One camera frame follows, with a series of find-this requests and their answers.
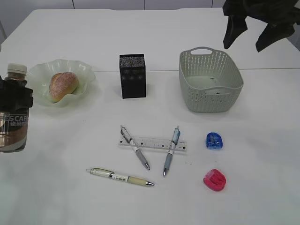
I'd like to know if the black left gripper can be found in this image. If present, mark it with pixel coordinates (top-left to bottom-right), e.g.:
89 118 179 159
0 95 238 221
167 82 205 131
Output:
0 76 33 112

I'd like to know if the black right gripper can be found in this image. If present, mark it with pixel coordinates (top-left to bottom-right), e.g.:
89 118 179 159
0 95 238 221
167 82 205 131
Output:
223 0 300 52

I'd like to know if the brown coffee bottle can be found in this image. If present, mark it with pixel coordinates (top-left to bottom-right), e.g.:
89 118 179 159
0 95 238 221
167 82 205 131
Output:
0 63 29 152

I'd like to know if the sugared bread roll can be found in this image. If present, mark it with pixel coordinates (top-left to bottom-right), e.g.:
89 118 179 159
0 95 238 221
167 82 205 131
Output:
49 72 79 102

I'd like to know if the blue pencil sharpener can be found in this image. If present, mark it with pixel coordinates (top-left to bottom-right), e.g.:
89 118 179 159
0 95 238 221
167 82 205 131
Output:
205 132 223 149

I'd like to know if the pale green wavy plate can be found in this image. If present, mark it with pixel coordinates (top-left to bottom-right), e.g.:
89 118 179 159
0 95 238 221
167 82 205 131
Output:
27 59 96 107

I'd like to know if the grey-green woven plastic basket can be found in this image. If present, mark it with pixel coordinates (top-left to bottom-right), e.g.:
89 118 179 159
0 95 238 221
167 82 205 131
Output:
179 47 244 113

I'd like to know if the grey pen left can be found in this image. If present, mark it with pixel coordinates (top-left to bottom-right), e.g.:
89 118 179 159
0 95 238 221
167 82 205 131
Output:
120 125 150 171

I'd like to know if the black mesh pen holder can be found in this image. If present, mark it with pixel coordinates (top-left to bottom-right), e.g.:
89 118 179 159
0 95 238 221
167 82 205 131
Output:
119 54 146 99

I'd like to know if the blue-grey pen right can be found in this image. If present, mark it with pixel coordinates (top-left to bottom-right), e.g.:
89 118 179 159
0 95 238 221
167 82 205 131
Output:
163 126 180 177

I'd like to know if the cream white pen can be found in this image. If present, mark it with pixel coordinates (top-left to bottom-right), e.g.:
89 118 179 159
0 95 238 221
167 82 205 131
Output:
86 168 155 187

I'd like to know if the pink pencil sharpener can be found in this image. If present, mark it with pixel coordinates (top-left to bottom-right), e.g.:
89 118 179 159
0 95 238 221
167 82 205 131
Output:
203 169 226 191

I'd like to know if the clear plastic ruler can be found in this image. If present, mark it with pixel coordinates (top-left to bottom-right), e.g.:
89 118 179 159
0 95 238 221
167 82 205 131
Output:
133 136 188 152

